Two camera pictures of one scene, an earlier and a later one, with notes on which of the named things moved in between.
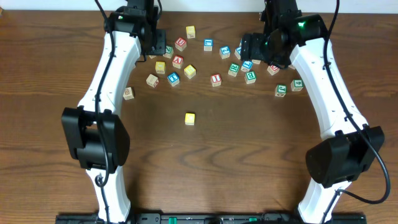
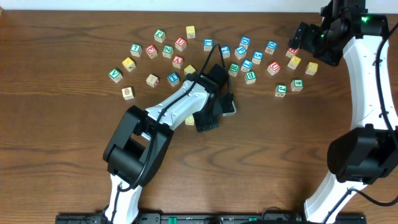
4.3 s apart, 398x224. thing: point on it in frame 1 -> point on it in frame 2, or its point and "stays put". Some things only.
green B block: (250, 77) stays put
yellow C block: (189, 119) stays put
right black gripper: (249, 46) -> (302, 35)
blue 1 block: (208, 43) stays put
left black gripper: (157, 42) -> (207, 122)
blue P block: (237, 51) stays put
